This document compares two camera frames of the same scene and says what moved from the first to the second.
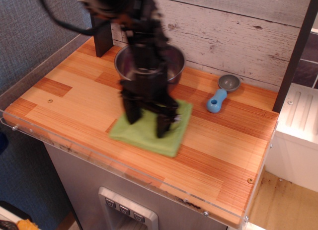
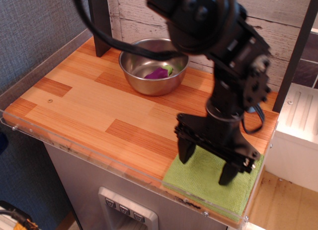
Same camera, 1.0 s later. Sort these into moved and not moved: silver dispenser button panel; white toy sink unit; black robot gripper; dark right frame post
Moved: black robot gripper
Not moved: silver dispenser button panel; white toy sink unit; dark right frame post
